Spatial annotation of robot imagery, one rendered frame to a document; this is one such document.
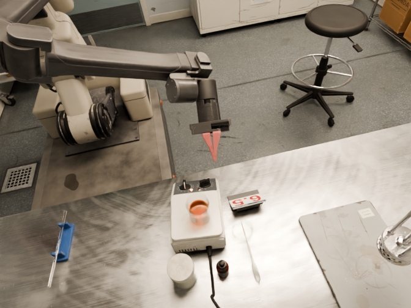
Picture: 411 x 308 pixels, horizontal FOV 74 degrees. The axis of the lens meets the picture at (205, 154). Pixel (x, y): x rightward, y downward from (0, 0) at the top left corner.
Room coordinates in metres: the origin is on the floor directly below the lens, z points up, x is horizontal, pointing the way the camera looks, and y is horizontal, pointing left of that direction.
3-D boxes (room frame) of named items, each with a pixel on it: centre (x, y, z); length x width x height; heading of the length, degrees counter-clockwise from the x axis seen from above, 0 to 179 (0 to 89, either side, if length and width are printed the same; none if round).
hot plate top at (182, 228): (0.31, 0.04, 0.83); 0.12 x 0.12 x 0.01; 88
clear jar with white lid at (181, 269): (0.19, 0.09, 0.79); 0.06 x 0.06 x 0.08
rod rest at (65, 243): (0.32, 0.41, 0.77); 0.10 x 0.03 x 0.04; 1
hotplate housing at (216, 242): (0.33, 0.04, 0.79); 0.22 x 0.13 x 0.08; 178
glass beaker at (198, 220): (0.30, 0.03, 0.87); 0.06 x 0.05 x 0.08; 166
